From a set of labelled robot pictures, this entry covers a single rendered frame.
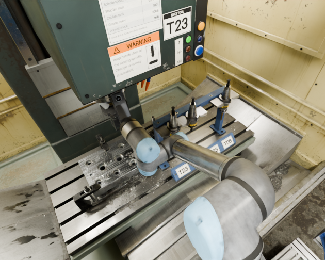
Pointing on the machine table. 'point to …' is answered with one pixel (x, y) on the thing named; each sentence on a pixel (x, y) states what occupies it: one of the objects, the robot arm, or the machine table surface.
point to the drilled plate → (128, 171)
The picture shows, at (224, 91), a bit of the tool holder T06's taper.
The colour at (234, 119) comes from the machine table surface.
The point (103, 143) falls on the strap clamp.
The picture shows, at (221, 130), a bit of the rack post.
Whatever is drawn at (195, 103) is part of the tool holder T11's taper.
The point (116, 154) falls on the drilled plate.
